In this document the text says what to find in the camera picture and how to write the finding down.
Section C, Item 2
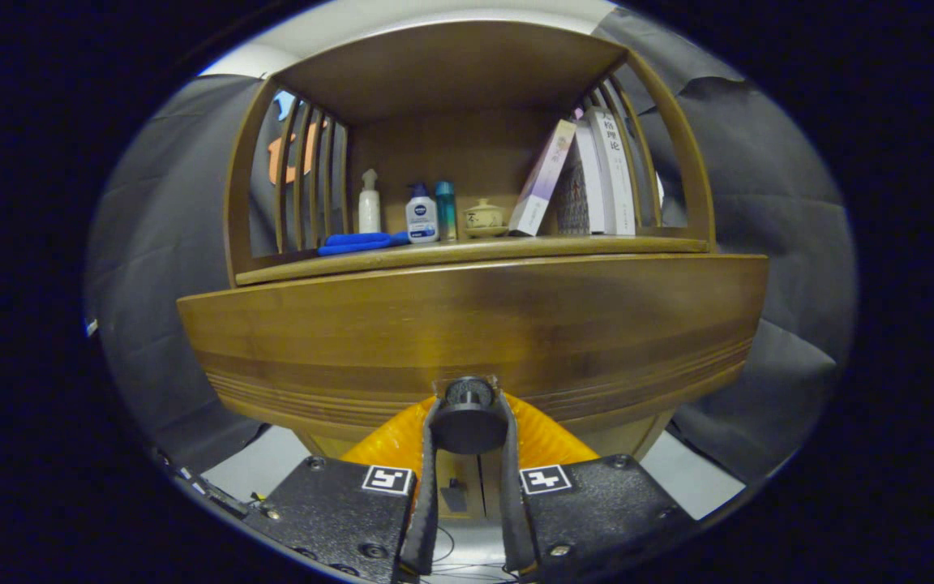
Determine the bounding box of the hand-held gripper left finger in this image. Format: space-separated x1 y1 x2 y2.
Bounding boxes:
244 393 443 581

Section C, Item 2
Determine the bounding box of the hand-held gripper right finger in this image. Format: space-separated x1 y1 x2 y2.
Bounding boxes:
499 392 699 578

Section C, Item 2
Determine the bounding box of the wooden drawer with black knob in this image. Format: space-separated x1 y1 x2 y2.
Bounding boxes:
178 253 769 455

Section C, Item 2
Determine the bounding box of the wooden cabinet door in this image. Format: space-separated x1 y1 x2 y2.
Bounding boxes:
479 412 675 520
298 426 482 520

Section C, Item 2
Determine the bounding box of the wooden countertop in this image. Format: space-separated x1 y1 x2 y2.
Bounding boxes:
236 235 711 286

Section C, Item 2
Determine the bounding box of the brown wooden cabinet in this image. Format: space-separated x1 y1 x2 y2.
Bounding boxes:
224 20 718 528

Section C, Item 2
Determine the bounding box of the folded blue cloth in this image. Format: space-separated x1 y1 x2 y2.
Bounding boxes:
318 232 411 257

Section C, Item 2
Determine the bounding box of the white bottle with blue cap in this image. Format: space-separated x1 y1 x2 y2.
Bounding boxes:
405 183 440 244

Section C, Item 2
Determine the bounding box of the teal bottle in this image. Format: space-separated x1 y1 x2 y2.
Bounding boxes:
435 181 458 242

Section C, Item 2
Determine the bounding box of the beige lidded ceramic cup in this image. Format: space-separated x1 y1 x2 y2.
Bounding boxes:
463 199 508 238

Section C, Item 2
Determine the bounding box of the white spray bottle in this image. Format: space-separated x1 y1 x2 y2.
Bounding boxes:
358 169 382 234

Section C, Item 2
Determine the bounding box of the purple and white book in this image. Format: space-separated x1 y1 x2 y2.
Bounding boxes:
508 119 577 237

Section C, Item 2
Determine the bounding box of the plain white book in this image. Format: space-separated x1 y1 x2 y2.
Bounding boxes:
576 122 607 236

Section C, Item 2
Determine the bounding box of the white book with black lettering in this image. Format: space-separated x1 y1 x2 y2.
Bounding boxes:
589 105 638 236

